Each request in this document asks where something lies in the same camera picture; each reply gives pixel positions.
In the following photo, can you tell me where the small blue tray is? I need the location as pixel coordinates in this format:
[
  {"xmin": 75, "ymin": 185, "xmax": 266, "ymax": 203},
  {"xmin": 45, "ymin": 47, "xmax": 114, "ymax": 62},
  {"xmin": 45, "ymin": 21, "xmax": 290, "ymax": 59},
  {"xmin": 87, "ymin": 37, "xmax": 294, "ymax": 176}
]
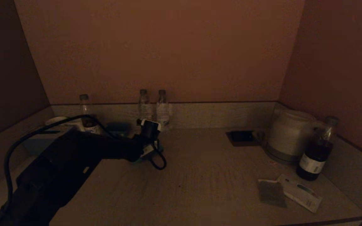
[{"xmin": 107, "ymin": 122, "xmax": 130, "ymax": 138}]

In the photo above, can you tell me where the dark cola bottle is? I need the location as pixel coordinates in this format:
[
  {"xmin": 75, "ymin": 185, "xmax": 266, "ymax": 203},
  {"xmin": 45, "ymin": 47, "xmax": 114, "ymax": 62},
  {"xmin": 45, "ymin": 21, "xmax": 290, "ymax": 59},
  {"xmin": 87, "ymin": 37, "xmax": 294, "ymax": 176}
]
[{"xmin": 296, "ymin": 116, "xmax": 340, "ymax": 181}]

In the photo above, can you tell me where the green fluffy cloth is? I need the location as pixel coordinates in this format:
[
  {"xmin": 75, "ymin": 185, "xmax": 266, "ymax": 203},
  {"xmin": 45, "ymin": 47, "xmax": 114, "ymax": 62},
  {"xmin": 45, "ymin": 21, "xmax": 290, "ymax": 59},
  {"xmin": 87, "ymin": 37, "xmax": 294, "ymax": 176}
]
[{"xmin": 132, "ymin": 143, "xmax": 166, "ymax": 164}]

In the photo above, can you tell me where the grey kettle base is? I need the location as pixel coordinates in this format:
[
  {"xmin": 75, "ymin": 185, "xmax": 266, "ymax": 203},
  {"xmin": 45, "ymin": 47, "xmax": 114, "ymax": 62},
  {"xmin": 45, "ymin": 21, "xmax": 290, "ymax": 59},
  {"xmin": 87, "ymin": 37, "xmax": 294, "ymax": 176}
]
[{"xmin": 264, "ymin": 145, "xmax": 301, "ymax": 166}]

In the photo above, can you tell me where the white paper sachet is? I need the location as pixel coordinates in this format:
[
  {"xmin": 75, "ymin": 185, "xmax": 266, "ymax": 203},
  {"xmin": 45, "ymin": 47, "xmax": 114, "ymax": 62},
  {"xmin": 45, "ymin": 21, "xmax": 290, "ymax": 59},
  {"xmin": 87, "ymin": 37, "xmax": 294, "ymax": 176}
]
[{"xmin": 277, "ymin": 174, "xmax": 323, "ymax": 213}]

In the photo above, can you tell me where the white saucer dish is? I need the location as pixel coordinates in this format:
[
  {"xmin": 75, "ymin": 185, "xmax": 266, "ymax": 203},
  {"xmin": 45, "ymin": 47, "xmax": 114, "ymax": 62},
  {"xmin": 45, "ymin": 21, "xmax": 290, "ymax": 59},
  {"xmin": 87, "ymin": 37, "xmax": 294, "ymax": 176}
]
[{"xmin": 45, "ymin": 116, "xmax": 69, "ymax": 126}]

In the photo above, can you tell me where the grey tissue box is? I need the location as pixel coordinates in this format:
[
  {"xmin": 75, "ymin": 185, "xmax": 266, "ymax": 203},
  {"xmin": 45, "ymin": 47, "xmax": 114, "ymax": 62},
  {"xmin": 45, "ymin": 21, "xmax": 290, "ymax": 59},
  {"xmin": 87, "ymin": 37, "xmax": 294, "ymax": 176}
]
[{"xmin": 22, "ymin": 128, "xmax": 59, "ymax": 156}]

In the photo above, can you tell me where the black recessed socket panel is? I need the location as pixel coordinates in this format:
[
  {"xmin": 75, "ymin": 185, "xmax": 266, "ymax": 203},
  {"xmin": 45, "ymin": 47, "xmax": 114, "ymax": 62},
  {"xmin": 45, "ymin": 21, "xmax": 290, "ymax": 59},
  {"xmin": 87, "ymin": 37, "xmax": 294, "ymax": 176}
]
[{"xmin": 225, "ymin": 131, "xmax": 260, "ymax": 147}]

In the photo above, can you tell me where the clear water bottle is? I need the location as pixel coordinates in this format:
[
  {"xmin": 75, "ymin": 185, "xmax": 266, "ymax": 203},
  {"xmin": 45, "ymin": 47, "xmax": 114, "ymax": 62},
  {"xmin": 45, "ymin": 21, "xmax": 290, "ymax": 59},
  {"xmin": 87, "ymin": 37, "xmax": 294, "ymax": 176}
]
[
  {"xmin": 138, "ymin": 90, "xmax": 153, "ymax": 122},
  {"xmin": 156, "ymin": 90, "xmax": 171, "ymax": 130}
]

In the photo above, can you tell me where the grey tea bag sachet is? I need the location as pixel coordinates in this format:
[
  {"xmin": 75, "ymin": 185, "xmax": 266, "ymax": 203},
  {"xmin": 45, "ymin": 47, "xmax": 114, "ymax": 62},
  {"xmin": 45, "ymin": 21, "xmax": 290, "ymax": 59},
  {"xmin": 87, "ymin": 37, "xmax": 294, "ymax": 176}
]
[{"xmin": 258, "ymin": 179, "xmax": 287, "ymax": 208}]

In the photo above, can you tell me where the black white-capped wrist camera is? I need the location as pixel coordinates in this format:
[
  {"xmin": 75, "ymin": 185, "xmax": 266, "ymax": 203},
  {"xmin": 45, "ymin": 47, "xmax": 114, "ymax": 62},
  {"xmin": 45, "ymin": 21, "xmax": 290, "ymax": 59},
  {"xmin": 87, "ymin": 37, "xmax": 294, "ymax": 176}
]
[{"xmin": 136, "ymin": 119, "xmax": 162, "ymax": 141}]

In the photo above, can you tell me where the white electric kettle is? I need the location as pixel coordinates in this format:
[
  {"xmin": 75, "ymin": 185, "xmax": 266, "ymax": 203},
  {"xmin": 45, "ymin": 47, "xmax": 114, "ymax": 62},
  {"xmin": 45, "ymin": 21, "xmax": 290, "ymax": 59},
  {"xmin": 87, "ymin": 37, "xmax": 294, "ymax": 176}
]
[{"xmin": 264, "ymin": 110, "xmax": 322, "ymax": 159}]

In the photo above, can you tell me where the amber tea bottle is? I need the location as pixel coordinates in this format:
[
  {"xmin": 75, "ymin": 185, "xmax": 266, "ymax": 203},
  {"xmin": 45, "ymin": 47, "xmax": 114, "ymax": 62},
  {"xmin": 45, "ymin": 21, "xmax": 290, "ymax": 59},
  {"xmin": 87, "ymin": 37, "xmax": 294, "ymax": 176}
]
[{"xmin": 80, "ymin": 94, "xmax": 102, "ymax": 134}]

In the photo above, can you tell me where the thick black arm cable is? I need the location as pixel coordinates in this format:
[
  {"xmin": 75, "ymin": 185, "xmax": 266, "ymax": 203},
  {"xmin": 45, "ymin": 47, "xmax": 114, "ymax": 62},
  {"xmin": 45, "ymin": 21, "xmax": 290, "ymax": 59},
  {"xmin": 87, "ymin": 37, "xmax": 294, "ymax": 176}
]
[{"xmin": 4, "ymin": 115, "xmax": 118, "ymax": 204}]

